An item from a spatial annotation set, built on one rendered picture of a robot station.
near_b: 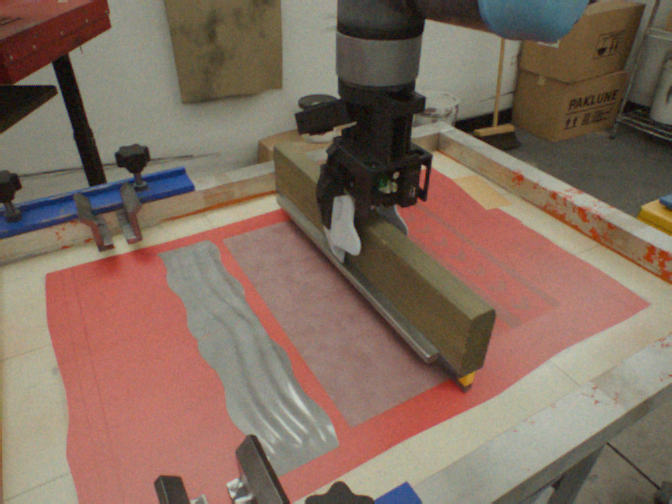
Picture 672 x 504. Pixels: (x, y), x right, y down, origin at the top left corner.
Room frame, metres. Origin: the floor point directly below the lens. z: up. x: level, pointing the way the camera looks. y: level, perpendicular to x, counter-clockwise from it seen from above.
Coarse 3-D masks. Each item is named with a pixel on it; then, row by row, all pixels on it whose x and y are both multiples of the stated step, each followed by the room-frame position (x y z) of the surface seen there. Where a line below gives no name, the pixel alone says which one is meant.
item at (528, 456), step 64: (448, 128) 0.87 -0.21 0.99; (192, 192) 0.63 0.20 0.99; (256, 192) 0.68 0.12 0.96; (512, 192) 0.69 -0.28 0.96; (576, 192) 0.63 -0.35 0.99; (0, 256) 0.50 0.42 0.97; (640, 256) 0.50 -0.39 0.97; (640, 384) 0.28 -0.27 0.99; (0, 448) 0.24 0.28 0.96; (512, 448) 0.22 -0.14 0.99; (576, 448) 0.22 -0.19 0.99
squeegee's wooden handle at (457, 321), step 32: (288, 160) 0.61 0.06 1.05; (288, 192) 0.61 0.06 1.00; (320, 224) 0.53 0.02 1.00; (384, 224) 0.44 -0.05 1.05; (352, 256) 0.46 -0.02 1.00; (384, 256) 0.41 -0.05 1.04; (416, 256) 0.39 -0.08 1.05; (384, 288) 0.40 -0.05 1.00; (416, 288) 0.36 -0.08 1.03; (448, 288) 0.34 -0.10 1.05; (416, 320) 0.36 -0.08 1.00; (448, 320) 0.32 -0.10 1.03; (480, 320) 0.30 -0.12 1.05; (448, 352) 0.31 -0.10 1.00; (480, 352) 0.31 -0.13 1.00
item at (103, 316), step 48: (432, 192) 0.69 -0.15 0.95; (192, 240) 0.56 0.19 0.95; (240, 240) 0.56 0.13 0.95; (288, 240) 0.56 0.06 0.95; (48, 288) 0.46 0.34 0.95; (96, 288) 0.46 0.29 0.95; (144, 288) 0.46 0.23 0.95; (288, 288) 0.46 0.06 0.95; (336, 288) 0.46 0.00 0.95; (96, 336) 0.38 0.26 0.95; (144, 336) 0.38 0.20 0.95; (192, 336) 0.38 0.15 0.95
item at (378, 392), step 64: (512, 256) 0.52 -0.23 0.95; (576, 256) 0.52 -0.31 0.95; (320, 320) 0.40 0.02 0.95; (384, 320) 0.40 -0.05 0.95; (576, 320) 0.40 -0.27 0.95; (128, 384) 0.31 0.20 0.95; (192, 384) 0.31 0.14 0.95; (320, 384) 0.31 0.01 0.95; (384, 384) 0.31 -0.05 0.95; (448, 384) 0.31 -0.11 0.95; (512, 384) 0.31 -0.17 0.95; (128, 448) 0.25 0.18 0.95; (192, 448) 0.25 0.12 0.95; (384, 448) 0.25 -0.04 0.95
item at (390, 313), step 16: (288, 208) 0.59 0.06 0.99; (304, 224) 0.55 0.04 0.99; (320, 240) 0.51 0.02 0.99; (336, 256) 0.47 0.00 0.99; (352, 272) 0.44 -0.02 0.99; (368, 288) 0.42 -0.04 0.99; (384, 304) 0.39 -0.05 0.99; (400, 320) 0.37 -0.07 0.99; (416, 336) 0.34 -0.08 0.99; (432, 352) 0.32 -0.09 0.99
